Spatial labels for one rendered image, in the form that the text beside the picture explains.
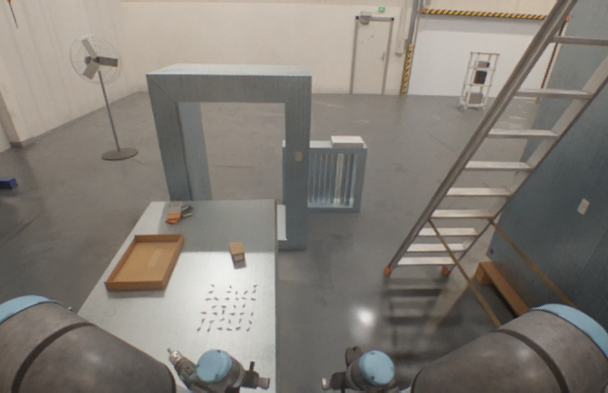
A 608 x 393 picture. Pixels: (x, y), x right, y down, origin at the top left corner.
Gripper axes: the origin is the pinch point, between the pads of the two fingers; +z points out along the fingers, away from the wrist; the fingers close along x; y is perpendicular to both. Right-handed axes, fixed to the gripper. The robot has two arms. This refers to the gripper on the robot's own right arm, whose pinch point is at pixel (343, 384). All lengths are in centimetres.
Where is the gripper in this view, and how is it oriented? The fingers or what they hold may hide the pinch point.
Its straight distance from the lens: 131.9
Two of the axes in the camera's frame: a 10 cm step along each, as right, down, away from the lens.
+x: 9.8, 0.4, 2.1
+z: -1.9, 6.1, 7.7
